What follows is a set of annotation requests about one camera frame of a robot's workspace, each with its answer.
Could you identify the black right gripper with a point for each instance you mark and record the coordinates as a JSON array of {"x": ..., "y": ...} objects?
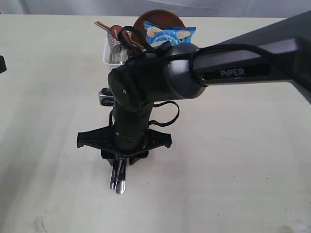
[{"x": 128, "y": 133}]

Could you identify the silver table knife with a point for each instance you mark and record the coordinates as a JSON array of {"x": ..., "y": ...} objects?
[{"x": 114, "y": 174}]

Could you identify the silver fork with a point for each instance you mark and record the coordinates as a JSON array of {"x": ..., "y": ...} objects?
[{"x": 121, "y": 178}]

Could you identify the brown wooden spoon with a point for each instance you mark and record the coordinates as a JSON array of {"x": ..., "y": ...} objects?
[{"x": 116, "y": 29}]

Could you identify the brown round wooden plate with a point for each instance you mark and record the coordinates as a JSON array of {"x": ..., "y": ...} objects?
[{"x": 161, "y": 18}]

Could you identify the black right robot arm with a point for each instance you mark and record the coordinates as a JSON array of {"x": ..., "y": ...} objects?
[{"x": 157, "y": 76}]

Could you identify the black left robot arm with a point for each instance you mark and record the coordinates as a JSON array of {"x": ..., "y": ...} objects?
[{"x": 3, "y": 66}]

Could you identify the white perforated plastic basket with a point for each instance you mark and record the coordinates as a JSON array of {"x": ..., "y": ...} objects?
[{"x": 109, "y": 44}]

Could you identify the silver metal spoon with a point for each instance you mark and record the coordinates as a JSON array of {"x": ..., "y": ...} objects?
[{"x": 118, "y": 54}]

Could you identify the blue chips bag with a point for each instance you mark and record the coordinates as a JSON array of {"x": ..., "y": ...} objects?
[{"x": 156, "y": 35}]

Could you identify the wooden chopstick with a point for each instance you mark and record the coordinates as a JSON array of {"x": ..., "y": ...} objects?
[
  {"x": 102, "y": 27},
  {"x": 103, "y": 24}
]

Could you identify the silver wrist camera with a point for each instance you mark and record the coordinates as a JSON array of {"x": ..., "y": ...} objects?
[{"x": 106, "y": 97}]

